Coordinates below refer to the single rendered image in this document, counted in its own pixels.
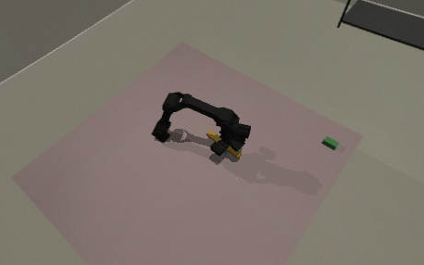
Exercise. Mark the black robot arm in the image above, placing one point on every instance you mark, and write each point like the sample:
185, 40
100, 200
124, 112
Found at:
223, 117

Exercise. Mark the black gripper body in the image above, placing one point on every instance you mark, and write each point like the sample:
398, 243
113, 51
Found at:
219, 148

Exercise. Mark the small green block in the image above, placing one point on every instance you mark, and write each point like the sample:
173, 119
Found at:
330, 143

